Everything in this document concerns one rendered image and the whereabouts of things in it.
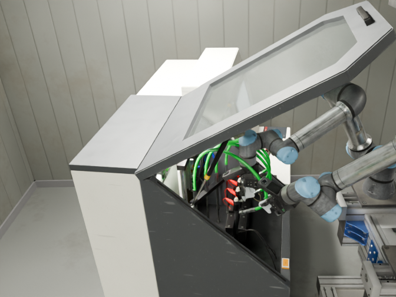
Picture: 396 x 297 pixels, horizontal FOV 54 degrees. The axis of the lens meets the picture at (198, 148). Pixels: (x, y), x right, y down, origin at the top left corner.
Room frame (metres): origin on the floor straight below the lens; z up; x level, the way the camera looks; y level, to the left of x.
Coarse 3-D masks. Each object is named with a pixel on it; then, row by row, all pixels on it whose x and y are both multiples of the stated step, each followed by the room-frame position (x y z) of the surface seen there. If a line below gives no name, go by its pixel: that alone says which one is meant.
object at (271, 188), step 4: (264, 176) 1.30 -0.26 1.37; (260, 180) 1.28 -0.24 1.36; (264, 180) 1.27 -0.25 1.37; (268, 180) 1.28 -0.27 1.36; (260, 184) 1.26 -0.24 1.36; (264, 184) 1.26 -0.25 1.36; (268, 184) 1.26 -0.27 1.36; (272, 184) 1.26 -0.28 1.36; (276, 184) 1.25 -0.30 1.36; (260, 188) 1.27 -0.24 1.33; (264, 188) 1.25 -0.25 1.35; (268, 188) 1.24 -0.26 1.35; (272, 188) 1.24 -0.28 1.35; (276, 188) 1.24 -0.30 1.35; (280, 188) 1.24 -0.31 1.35; (268, 192) 1.24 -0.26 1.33; (272, 192) 1.22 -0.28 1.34; (276, 192) 1.22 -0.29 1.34; (276, 196) 1.21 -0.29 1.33
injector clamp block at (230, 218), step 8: (248, 200) 1.65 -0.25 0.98; (248, 208) 1.58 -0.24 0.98; (232, 216) 1.53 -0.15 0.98; (240, 216) 1.52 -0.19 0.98; (248, 216) 1.56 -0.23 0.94; (232, 224) 1.47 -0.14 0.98; (240, 224) 1.46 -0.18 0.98; (248, 224) 1.56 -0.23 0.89; (232, 232) 1.44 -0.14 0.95; (240, 232) 1.43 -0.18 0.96; (248, 232) 1.56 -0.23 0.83; (240, 240) 1.43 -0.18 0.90
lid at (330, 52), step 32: (320, 32) 1.60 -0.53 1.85; (352, 32) 1.33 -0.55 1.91; (384, 32) 1.15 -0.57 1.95; (256, 64) 1.71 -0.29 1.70; (288, 64) 1.44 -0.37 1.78; (320, 64) 1.24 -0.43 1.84; (352, 64) 1.06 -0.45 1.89; (192, 96) 1.77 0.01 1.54; (224, 96) 1.53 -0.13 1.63; (256, 96) 1.30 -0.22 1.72; (288, 96) 1.09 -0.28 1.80; (192, 128) 1.37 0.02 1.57; (224, 128) 1.13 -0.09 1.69; (160, 160) 1.18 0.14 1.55
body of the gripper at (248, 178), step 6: (258, 162) 1.48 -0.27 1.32; (246, 168) 1.44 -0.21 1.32; (258, 168) 1.44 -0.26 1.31; (240, 174) 1.47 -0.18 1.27; (246, 174) 1.46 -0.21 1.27; (252, 174) 1.45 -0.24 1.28; (258, 174) 1.44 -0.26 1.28; (240, 180) 1.45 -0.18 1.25; (246, 180) 1.44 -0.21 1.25; (252, 180) 1.43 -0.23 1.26; (246, 186) 1.45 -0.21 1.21; (252, 186) 1.44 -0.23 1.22
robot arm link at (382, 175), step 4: (372, 148) 1.63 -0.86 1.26; (376, 148) 1.60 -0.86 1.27; (368, 152) 1.62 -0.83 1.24; (388, 168) 1.51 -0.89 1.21; (392, 168) 1.51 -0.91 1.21; (380, 172) 1.53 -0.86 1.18; (384, 172) 1.52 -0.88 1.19; (388, 172) 1.51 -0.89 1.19; (392, 172) 1.52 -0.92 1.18; (372, 176) 1.55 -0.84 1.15; (376, 176) 1.54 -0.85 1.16; (380, 176) 1.52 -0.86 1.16; (384, 176) 1.52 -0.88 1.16; (388, 176) 1.51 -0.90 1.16; (392, 176) 1.52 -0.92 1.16; (380, 180) 1.52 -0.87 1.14; (384, 180) 1.52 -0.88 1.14; (388, 180) 1.52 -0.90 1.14
